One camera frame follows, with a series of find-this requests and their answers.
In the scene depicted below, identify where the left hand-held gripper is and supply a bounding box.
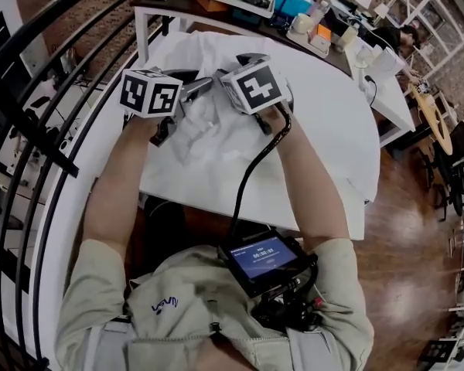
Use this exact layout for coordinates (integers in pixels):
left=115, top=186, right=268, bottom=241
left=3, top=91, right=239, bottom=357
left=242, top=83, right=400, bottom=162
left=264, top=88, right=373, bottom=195
left=118, top=66, right=214, bottom=148

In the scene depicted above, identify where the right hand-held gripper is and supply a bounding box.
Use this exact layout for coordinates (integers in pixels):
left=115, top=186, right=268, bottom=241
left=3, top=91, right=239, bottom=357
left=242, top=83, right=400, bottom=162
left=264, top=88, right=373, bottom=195
left=215, top=52, right=295, bottom=135

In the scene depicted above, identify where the white work table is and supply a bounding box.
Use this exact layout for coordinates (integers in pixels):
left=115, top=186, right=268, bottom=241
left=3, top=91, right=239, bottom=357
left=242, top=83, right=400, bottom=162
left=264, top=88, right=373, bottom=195
left=177, top=90, right=237, bottom=165

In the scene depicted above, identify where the white pillowcase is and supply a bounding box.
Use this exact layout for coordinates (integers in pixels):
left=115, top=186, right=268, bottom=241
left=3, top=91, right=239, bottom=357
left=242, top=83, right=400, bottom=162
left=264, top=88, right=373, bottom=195
left=145, top=31, right=380, bottom=205

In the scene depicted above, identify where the person's right forearm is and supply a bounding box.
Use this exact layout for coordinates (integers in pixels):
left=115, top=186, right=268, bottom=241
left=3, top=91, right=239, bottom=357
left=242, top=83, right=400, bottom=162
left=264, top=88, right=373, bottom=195
left=261, top=104, right=351, bottom=254

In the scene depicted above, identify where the person's left forearm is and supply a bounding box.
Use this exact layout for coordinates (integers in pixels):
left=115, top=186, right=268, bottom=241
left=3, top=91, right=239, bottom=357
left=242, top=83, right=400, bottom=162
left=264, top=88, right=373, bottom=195
left=83, top=116, right=162, bottom=262

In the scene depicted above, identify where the teal box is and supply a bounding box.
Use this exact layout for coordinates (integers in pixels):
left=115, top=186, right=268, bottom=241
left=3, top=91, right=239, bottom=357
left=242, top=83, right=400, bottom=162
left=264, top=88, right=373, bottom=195
left=230, top=7, right=263, bottom=26

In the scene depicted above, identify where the black desk lamp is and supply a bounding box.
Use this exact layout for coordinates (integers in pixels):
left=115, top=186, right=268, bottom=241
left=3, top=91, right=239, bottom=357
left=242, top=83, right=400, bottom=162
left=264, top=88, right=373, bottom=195
left=269, top=0, right=301, bottom=29

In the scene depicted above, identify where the long white tray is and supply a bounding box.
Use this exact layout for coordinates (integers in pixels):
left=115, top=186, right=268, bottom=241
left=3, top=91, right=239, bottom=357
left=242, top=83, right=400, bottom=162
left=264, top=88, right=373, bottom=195
left=191, top=0, right=276, bottom=19

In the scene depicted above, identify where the small white tray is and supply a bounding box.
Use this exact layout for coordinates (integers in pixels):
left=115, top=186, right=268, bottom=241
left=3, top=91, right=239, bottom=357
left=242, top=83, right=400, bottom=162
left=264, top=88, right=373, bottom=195
left=285, top=23, right=330, bottom=60

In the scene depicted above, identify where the white mug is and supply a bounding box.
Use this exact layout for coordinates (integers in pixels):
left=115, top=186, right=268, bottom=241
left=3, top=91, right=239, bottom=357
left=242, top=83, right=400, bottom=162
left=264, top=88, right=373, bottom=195
left=291, top=12, right=315, bottom=35

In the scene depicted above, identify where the dark-topped white-legged table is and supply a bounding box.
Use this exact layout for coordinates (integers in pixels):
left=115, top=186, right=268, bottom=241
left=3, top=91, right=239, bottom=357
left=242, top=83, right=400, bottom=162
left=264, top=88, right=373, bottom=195
left=130, top=0, right=355, bottom=79

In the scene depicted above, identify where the orange and white box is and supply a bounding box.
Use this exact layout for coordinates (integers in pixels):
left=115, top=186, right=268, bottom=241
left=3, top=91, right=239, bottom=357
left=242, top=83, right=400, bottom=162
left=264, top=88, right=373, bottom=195
left=310, top=23, right=333, bottom=50

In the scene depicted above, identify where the clear plastic bottle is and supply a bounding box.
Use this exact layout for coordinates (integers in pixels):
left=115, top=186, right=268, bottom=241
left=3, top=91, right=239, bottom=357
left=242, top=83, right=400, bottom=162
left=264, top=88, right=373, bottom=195
left=312, top=0, right=330, bottom=25

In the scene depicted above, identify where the cream cup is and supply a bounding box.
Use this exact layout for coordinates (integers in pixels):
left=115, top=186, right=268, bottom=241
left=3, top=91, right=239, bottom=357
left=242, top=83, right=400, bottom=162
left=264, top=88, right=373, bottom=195
left=334, top=25, right=360, bottom=53

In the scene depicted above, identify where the black box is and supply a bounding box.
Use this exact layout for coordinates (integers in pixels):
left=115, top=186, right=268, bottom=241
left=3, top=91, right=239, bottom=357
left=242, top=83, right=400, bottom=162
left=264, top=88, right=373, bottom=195
left=326, top=2, right=359, bottom=38

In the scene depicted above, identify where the white paper bag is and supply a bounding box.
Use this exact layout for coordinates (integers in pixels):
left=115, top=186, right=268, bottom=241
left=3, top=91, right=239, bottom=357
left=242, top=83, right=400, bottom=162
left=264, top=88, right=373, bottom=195
left=370, top=46, right=406, bottom=77

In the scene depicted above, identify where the black metal railing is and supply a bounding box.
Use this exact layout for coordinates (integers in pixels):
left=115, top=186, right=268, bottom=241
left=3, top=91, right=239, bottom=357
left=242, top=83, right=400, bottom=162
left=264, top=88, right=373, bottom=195
left=0, top=0, right=171, bottom=371

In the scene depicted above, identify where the white side table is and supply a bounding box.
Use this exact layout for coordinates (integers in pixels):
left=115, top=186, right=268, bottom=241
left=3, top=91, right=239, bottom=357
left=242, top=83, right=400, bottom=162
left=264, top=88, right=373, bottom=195
left=343, top=39, right=417, bottom=148

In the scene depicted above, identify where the person's left leg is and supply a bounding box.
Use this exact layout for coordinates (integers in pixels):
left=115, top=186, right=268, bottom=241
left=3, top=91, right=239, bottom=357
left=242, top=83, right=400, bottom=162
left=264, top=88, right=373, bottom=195
left=141, top=196, right=190, bottom=274

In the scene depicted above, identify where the black chest-mounted monitor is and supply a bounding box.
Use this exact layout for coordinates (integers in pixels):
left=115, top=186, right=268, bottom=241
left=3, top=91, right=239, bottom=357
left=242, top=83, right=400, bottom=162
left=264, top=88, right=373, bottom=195
left=217, top=228, right=318, bottom=299

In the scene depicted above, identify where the person's beige jacket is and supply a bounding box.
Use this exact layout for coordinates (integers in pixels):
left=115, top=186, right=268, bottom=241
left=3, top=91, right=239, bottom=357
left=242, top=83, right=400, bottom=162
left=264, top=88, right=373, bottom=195
left=53, top=237, right=374, bottom=371

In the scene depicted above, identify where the round wooden table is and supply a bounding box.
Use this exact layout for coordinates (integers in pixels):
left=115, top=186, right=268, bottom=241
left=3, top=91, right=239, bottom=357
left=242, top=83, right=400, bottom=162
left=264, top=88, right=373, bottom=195
left=407, top=82, right=454, bottom=157

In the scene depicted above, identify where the black patterned board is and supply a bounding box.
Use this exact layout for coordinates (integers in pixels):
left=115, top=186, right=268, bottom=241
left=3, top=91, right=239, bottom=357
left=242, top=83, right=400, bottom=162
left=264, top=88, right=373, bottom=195
left=425, top=338, right=455, bottom=362

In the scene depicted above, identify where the black braided cable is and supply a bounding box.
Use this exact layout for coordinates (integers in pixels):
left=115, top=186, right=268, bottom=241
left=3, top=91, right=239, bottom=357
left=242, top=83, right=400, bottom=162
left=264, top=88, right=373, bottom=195
left=228, top=102, right=294, bottom=243

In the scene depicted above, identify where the black plug cable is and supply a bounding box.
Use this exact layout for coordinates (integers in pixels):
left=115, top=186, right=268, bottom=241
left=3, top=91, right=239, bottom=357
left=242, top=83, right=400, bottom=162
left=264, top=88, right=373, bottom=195
left=364, top=74, right=379, bottom=110

